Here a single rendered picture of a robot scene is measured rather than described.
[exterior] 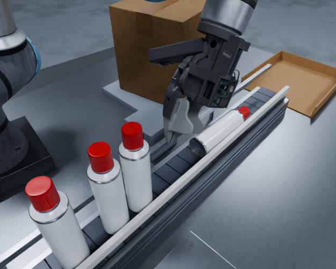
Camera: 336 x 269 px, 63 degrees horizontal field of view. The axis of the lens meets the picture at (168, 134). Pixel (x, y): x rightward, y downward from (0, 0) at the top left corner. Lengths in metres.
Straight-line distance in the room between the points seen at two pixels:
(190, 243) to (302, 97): 0.68
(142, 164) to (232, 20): 0.26
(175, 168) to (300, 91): 0.60
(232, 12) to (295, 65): 0.82
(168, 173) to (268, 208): 0.24
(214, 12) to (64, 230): 0.38
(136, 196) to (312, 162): 0.48
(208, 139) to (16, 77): 0.46
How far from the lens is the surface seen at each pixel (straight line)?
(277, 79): 1.11
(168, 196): 0.55
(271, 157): 0.78
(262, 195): 0.69
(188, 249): 0.53
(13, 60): 0.71
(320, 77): 1.19
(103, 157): 0.39
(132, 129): 0.42
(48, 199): 0.38
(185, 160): 0.65
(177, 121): 0.47
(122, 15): 0.82
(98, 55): 1.25
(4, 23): 0.69
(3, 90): 0.69
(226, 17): 0.44
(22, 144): 0.74
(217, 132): 0.66
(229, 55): 0.44
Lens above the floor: 1.36
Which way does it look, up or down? 42 degrees down
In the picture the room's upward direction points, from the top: straight up
